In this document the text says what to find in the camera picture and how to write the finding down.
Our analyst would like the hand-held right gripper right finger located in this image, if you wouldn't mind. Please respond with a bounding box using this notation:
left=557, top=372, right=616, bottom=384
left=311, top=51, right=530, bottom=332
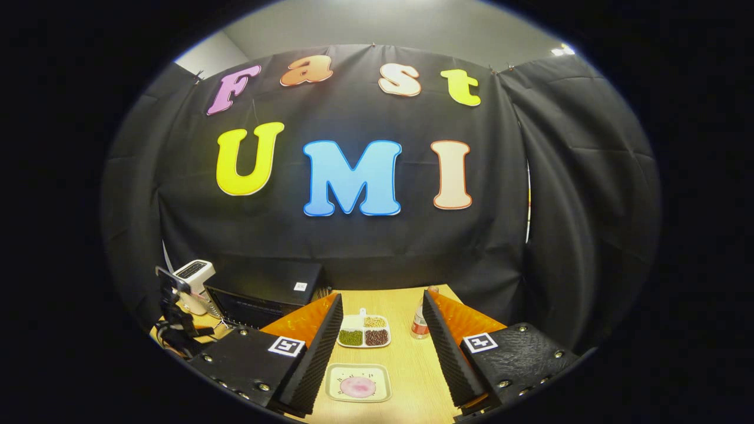
left=422, top=290, right=581, bottom=420

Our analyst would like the white divided tray of beans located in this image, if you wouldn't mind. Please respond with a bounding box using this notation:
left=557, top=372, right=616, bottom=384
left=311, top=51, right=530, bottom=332
left=336, top=308, right=392, bottom=349

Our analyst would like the black electric oven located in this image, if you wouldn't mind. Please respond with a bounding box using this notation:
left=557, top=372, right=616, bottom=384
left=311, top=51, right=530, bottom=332
left=203, top=258, right=326, bottom=330

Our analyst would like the clear bottle with red label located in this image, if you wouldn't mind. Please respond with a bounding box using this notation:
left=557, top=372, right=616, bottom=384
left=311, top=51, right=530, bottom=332
left=410, top=286, right=440, bottom=340

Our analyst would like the white toaster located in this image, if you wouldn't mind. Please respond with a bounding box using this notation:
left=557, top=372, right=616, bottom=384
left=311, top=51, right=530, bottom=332
left=173, top=259, right=216, bottom=316

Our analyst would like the pink ham slice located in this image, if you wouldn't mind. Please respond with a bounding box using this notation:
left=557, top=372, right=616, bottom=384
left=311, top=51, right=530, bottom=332
left=339, top=376, right=378, bottom=399

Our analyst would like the square cream plate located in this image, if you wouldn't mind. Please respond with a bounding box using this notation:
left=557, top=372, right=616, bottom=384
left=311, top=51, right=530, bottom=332
left=325, top=363, right=392, bottom=404

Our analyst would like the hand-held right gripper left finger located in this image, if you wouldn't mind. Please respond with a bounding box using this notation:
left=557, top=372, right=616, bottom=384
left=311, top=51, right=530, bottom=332
left=188, top=293, right=345, bottom=419

